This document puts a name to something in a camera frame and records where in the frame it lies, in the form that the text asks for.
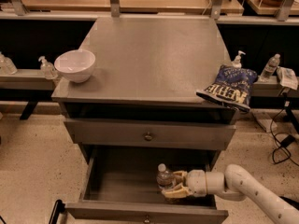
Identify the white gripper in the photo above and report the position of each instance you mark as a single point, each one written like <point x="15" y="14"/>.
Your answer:
<point x="196" y="182"/>

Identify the clear plastic water bottle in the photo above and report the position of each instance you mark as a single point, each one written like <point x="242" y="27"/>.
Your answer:
<point x="165" y="177"/>

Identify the blue chip bag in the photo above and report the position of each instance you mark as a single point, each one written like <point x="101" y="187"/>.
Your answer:
<point x="231" y="88"/>

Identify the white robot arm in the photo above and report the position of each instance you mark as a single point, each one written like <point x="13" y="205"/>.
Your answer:
<point x="235" y="184"/>

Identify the open lower grey drawer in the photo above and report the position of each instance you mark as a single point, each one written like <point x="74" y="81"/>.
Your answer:
<point x="121" y="186"/>

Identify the grey drawer cabinet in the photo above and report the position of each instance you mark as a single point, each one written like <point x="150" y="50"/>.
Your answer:
<point x="149" y="69"/>

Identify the upper grey drawer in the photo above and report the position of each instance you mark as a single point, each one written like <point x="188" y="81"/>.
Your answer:
<point x="158" y="134"/>

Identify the right sanitizer pump bottle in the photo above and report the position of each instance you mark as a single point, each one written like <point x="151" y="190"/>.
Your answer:
<point x="237" y="61"/>

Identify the sanitizer pump bottle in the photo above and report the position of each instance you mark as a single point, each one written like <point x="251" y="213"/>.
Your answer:
<point x="47" y="68"/>
<point x="237" y="61"/>

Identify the background water bottle right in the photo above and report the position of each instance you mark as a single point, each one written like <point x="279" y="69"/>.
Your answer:
<point x="270" y="67"/>

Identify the left sanitizer pump bottle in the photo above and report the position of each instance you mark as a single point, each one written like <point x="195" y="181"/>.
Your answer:
<point x="47" y="68"/>

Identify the clear bottle far left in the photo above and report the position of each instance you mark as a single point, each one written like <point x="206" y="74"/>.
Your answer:
<point x="7" y="65"/>

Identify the black object bottom left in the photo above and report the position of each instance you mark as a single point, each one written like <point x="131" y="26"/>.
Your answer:
<point x="58" y="213"/>

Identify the right grey bench shelf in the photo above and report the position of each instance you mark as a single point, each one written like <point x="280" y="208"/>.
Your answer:
<point x="272" y="88"/>

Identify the grey bench shelf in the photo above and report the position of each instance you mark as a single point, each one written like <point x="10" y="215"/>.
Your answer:
<point x="26" y="85"/>
<point x="272" y="88"/>

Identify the folded paper on shelf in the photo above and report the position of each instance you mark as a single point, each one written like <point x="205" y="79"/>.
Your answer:
<point x="287" y="78"/>

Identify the white bowl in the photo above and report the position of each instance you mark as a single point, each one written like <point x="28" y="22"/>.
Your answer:
<point x="76" y="65"/>

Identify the left grey bench shelf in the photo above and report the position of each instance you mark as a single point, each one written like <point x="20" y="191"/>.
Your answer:
<point x="26" y="85"/>

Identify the wooden background table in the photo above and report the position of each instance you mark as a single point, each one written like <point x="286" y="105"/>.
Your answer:
<point x="126" y="6"/>

